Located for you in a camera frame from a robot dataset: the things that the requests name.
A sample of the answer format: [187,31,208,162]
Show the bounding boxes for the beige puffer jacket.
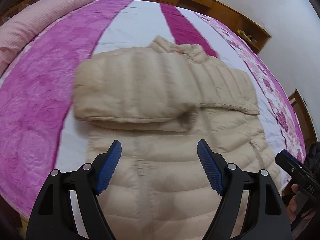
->
[73,36,281,239]

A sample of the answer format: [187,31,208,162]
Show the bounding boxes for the pink and white bedspread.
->
[1,0,306,217]

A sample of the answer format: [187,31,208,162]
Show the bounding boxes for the person right hand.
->
[286,184,314,224]

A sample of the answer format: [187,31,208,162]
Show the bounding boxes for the pink rolled quilt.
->
[0,0,96,74]

